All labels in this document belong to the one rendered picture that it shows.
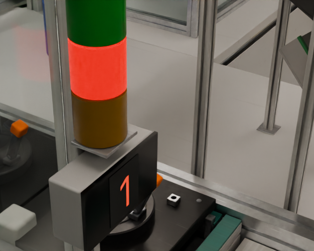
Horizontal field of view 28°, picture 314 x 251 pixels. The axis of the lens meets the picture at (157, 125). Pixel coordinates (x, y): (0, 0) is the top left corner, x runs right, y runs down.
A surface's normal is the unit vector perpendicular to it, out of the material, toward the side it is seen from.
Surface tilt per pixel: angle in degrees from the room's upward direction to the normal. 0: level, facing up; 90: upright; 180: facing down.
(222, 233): 0
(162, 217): 0
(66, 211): 90
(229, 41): 0
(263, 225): 90
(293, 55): 90
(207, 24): 90
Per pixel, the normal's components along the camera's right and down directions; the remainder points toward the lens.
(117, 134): 0.66, 0.41
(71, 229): -0.53, 0.44
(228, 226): 0.02, -0.85
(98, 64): 0.13, 0.52
